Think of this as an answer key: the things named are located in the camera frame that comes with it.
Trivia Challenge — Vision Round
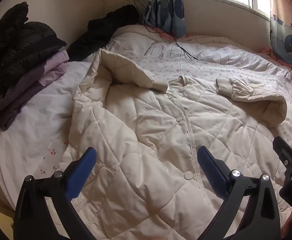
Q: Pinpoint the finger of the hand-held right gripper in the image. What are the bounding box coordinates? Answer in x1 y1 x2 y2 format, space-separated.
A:
272 136 292 171

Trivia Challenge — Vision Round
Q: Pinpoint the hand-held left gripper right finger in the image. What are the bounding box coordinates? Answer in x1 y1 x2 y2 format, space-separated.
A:
197 145 282 240

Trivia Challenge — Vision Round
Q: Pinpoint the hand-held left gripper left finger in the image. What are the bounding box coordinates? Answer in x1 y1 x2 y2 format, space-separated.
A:
13 147 104 240

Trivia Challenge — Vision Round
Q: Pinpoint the cream quilted coat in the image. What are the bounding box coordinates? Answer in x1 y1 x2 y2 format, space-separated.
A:
45 47 292 240

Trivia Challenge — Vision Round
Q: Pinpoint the dark purple folded garment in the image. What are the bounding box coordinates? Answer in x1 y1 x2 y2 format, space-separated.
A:
0 64 69 131

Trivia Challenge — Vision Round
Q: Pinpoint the cherry print white quilt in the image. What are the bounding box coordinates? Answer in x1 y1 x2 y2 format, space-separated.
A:
0 24 292 214

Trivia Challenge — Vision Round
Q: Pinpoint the black crumpled jacket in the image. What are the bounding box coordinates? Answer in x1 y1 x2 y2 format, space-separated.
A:
67 4 147 62

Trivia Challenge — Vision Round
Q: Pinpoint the black puffer jacket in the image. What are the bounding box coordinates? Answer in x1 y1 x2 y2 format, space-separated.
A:
0 2 67 86

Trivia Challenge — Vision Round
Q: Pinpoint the black cable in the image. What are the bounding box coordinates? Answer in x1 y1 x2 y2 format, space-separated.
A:
133 0 199 61

